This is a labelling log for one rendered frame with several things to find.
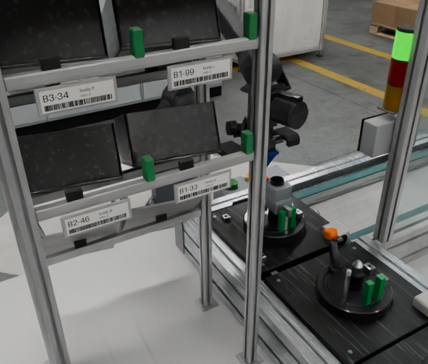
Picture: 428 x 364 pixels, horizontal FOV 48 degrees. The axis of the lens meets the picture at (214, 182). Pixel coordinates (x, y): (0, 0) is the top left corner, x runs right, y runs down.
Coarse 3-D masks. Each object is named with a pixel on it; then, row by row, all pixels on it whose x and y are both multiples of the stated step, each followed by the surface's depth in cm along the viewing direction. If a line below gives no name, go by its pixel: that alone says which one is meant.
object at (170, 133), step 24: (120, 120) 70; (144, 120) 66; (168, 120) 67; (192, 120) 68; (216, 120) 70; (120, 144) 76; (144, 144) 67; (168, 144) 68; (192, 144) 69; (216, 144) 70
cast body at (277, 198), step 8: (280, 176) 106; (272, 184) 104; (280, 184) 104; (288, 184) 105; (272, 192) 104; (280, 192) 103; (288, 192) 105; (272, 200) 105; (280, 200) 104; (288, 200) 105; (272, 208) 106; (280, 208) 105; (288, 208) 104; (288, 216) 104
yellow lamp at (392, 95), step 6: (390, 90) 92; (396, 90) 92; (402, 90) 91; (390, 96) 93; (396, 96) 92; (384, 102) 95; (390, 102) 93; (396, 102) 93; (390, 108) 94; (396, 108) 93
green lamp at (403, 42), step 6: (396, 30) 88; (396, 36) 88; (402, 36) 87; (408, 36) 86; (396, 42) 88; (402, 42) 87; (408, 42) 87; (396, 48) 89; (402, 48) 88; (408, 48) 87; (396, 54) 89; (402, 54) 88; (408, 54) 88; (402, 60) 89
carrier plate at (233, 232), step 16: (224, 208) 118; (240, 208) 118; (304, 208) 117; (224, 224) 112; (240, 224) 112; (320, 224) 112; (224, 240) 108; (240, 240) 106; (304, 240) 106; (320, 240) 106; (240, 256) 103; (272, 256) 102; (288, 256) 102; (304, 256) 102
